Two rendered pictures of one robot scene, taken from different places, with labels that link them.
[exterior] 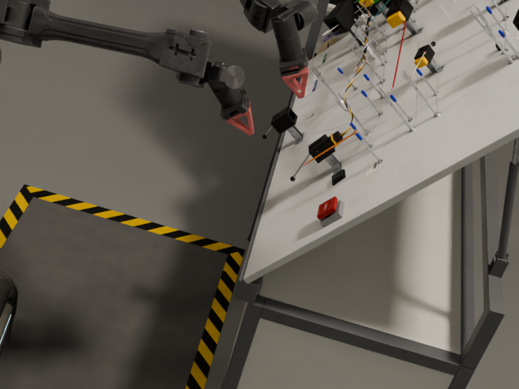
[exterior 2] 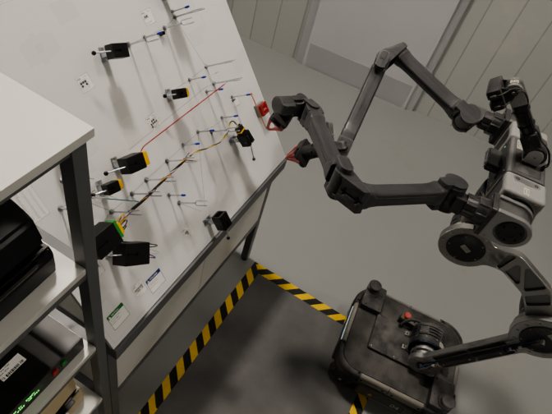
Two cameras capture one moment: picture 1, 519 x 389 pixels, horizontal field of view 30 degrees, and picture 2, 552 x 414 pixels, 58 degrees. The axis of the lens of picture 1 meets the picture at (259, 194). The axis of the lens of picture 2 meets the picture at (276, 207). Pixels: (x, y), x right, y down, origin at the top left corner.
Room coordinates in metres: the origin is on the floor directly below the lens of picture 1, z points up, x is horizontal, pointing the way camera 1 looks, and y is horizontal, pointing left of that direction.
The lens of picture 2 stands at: (3.51, 0.48, 2.45)
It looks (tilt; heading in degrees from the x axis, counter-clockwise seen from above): 48 degrees down; 196
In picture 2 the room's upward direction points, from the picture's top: 18 degrees clockwise
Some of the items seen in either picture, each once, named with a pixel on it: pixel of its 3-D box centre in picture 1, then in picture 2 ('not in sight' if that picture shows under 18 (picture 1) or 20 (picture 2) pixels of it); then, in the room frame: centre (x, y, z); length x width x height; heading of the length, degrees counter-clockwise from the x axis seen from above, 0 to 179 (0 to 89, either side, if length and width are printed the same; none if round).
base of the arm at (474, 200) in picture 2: not in sight; (476, 209); (2.23, 0.73, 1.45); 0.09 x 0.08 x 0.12; 6
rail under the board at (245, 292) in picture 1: (281, 164); (211, 237); (2.41, -0.04, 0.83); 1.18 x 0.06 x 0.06; 0
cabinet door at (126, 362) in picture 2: not in sight; (162, 312); (2.68, -0.06, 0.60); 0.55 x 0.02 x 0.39; 0
